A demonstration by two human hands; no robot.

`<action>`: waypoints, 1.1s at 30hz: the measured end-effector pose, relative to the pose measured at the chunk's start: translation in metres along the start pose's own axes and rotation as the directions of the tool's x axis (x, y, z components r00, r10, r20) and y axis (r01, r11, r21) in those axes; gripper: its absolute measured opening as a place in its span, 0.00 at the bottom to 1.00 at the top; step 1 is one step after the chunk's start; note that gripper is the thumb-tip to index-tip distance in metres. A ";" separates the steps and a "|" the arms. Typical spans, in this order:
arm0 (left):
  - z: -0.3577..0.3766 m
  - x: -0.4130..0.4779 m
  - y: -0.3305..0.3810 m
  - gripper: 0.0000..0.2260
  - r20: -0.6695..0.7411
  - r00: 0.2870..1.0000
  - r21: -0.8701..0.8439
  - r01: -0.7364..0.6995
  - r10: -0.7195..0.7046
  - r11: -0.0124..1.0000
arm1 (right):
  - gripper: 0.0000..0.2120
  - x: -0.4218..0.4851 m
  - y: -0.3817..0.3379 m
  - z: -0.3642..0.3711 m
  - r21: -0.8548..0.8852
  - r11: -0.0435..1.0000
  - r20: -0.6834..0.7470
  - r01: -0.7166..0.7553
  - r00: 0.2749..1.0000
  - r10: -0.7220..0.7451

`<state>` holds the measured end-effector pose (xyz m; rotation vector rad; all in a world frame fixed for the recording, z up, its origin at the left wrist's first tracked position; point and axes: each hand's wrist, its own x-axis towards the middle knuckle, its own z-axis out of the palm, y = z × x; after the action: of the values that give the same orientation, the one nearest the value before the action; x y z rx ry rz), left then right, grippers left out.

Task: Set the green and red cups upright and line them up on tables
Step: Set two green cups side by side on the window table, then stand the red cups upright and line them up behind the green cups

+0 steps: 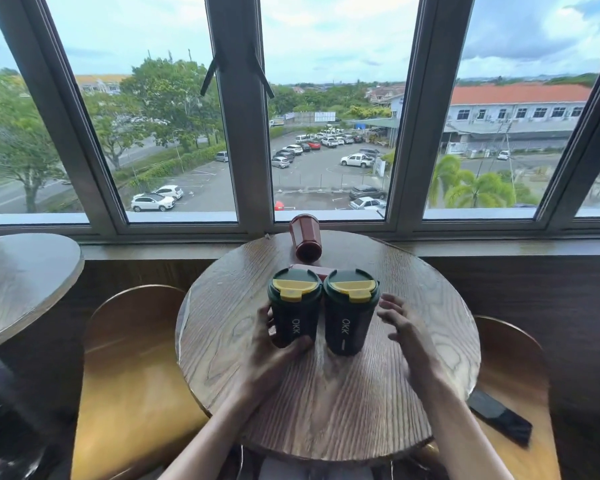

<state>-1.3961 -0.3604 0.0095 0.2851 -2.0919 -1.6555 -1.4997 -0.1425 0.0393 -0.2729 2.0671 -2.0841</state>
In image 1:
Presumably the person's left hand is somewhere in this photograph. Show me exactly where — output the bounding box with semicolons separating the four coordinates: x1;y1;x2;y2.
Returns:
237;303;314;401

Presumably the person's right hand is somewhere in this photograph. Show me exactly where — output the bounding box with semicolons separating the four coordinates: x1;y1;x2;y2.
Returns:
377;293;452;396

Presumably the green cup with yellow lid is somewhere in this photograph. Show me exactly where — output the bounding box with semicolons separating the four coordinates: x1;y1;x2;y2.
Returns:
323;268;381;357
267;267;325;350

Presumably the person's left forearm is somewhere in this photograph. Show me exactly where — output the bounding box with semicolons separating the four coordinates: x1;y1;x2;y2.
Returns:
157;390;262;480

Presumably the person's right forearm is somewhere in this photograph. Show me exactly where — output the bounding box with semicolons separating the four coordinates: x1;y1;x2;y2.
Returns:
419;379;515;480

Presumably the pink flat object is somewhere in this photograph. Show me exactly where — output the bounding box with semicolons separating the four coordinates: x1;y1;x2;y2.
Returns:
288;263;332;283

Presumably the dark red cup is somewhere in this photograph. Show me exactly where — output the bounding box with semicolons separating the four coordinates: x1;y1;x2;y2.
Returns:
288;214;324;263

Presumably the wooden chair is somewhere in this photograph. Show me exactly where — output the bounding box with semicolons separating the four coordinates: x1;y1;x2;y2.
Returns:
71;285;209;480
471;315;562;480

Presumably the black phone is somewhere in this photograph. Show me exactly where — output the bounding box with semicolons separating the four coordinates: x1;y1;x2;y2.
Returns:
467;388;534;448

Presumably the white building with red roof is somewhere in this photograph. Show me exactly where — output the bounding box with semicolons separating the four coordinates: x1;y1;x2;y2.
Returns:
390;84;593;156

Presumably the grey window frame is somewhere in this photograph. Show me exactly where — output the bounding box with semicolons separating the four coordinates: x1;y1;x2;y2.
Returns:
0;0;600;240

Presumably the black window handle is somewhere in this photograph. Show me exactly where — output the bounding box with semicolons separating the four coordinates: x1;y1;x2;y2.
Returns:
199;57;221;97
252;44;276;99

